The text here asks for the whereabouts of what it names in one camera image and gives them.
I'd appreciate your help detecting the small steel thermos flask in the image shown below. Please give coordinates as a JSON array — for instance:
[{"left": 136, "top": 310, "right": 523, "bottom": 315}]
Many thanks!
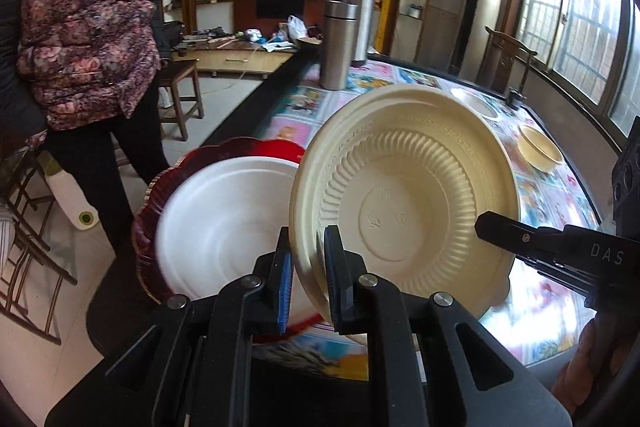
[{"left": 320, "top": 0, "right": 360, "bottom": 90}]

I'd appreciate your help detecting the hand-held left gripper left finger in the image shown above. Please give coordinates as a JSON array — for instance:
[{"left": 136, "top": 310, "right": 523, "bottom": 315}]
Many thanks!
[{"left": 45, "top": 227, "right": 293, "bottom": 427}]

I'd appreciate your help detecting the person's right hand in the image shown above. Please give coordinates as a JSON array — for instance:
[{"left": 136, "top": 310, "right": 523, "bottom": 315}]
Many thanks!
[{"left": 550, "top": 318, "right": 626, "bottom": 409}]

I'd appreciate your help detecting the white foam bowl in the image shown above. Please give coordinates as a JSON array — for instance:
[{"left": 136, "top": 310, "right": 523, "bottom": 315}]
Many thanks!
[
  {"left": 450, "top": 87, "right": 501, "bottom": 122},
  {"left": 155, "top": 156, "right": 321, "bottom": 308}
]

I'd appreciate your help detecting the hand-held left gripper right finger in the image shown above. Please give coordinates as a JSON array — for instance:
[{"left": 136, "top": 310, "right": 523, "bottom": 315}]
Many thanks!
[{"left": 324, "top": 225, "right": 573, "bottom": 427}]

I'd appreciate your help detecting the barred window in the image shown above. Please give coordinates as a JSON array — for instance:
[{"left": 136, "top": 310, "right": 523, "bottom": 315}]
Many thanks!
[{"left": 520, "top": 0, "right": 640, "bottom": 142}]

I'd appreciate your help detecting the dark wooden stool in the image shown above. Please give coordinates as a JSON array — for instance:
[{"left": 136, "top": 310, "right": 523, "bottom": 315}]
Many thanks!
[{"left": 159, "top": 59, "right": 205, "bottom": 142}]

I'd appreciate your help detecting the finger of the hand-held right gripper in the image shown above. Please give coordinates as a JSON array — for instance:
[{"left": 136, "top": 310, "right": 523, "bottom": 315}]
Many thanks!
[{"left": 474, "top": 210, "right": 638, "bottom": 309}]

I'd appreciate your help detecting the beige tower air conditioner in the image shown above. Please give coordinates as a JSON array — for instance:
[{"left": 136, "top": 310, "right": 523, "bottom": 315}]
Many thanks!
[{"left": 447, "top": 0, "right": 508, "bottom": 75}]

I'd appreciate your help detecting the light wooden television cabinet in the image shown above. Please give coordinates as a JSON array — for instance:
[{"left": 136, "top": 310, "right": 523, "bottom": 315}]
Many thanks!
[{"left": 172, "top": 34, "right": 301, "bottom": 82}]

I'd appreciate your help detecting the white container with green spot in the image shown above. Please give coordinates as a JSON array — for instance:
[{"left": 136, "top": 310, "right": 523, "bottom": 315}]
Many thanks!
[{"left": 47, "top": 169, "right": 101, "bottom": 230}]

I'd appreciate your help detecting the beige ribbed plastic bowl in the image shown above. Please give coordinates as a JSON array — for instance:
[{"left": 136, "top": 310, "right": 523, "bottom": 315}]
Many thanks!
[
  {"left": 289, "top": 83, "right": 522, "bottom": 342},
  {"left": 517, "top": 123, "right": 563, "bottom": 174}
]

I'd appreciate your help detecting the red scalloped glass plate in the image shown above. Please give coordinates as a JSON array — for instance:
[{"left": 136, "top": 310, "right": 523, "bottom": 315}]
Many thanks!
[{"left": 131, "top": 137, "right": 326, "bottom": 343}]

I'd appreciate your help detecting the dark wooden chair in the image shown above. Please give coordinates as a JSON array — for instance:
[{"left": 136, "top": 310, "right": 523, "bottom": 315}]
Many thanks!
[{"left": 484, "top": 26, "right": 538, "bottom": 95}]

